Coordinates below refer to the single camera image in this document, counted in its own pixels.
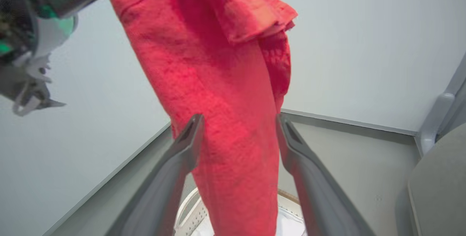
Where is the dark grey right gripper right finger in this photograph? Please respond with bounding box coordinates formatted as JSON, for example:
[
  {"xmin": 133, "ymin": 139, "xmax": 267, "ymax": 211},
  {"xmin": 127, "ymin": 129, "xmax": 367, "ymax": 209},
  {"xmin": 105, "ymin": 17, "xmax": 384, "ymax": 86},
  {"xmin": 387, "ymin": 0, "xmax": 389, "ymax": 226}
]
[{"xmin": 276, "ymin": 114, "xmax": 375, "ymax": 236}]

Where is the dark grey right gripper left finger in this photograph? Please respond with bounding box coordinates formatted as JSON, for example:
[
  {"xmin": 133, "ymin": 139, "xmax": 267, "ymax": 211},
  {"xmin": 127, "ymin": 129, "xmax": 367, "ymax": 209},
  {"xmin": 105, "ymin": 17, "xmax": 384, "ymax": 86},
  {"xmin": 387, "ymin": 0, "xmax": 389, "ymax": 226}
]
[{"xmin": 106, "ymin": 114, "xmax": 205, "ymax": 236}]

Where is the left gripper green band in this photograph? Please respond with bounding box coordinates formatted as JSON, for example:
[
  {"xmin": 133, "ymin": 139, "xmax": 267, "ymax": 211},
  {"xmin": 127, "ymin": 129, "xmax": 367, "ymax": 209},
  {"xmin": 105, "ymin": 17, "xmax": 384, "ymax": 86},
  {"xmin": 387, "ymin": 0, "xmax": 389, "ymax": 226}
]
[{"xmin": 0, "ymin": 0, "xmax": 112, "ymax": 117}]

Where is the red fleece garment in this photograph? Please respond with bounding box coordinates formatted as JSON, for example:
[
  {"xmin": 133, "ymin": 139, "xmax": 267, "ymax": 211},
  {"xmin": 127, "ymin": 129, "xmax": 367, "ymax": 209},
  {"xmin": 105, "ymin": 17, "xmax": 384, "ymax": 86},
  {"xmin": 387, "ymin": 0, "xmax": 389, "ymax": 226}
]
[{"xmin": 107, "ymin": 0, "xmax": 298, "ymax": 236}]

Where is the white perforated laundry basket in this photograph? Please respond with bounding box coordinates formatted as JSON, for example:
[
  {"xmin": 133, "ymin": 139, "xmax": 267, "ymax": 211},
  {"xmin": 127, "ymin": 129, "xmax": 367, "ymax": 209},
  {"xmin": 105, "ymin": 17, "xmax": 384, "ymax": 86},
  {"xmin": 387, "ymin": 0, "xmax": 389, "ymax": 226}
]
[{"xmin": 174, "ymin": 187, "xmax": 307, "ymax": 236}]

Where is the metal baseboard strip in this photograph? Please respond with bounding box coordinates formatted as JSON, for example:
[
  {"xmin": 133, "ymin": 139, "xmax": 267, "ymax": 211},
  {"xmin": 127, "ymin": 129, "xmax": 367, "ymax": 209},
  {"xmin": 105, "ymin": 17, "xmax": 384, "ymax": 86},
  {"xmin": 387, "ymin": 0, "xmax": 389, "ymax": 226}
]
[
  {"xmin": 42, "ymin": 121, "xmax": 172, "ymax": 236},
  {"xmin": 280, "ymin": 109, "xmax": 418, "ymax": 137}
]

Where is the light grey rounded post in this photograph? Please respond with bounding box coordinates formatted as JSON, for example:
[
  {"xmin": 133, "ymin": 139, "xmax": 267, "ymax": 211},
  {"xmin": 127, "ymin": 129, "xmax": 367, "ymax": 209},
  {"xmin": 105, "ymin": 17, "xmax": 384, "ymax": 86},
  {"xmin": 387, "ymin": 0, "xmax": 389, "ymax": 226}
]
[{"xmin": 415, "ymin": 52, "xmax": 466, "ymax": 156}]

